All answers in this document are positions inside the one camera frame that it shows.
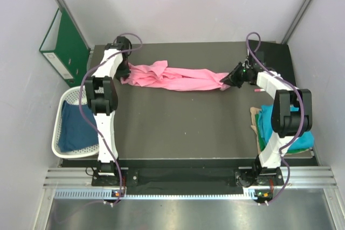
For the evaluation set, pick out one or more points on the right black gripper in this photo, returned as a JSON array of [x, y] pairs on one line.
[[232, 77]]

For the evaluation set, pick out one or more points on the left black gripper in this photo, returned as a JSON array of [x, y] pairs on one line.
[[124, 72]]

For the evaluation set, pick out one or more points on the pink towel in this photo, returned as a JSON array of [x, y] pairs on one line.
[[160, 75]]

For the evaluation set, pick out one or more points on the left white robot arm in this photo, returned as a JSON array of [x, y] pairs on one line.
[[102, 100]]

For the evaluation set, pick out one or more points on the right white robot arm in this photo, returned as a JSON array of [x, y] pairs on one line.
[[291, 115]]

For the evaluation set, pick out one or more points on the pink marker pen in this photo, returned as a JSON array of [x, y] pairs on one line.
[[258, 90]]

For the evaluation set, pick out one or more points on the white perforated plastic basket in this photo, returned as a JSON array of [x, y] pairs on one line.
[[71, 96]]

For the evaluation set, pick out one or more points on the green lever arch binder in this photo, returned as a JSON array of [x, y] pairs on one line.
[[64, 48]]

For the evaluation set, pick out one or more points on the dark blue towel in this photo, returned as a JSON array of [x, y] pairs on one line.
[[75, 133]]

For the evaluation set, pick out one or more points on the turquoise folded towel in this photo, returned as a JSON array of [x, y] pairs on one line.
[[303, 143]]

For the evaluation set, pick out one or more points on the aluminium extrusion rail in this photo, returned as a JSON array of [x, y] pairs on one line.
[[301, 177]]

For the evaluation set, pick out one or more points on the grey slotted cable duct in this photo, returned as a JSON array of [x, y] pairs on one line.
[[113, 194]]

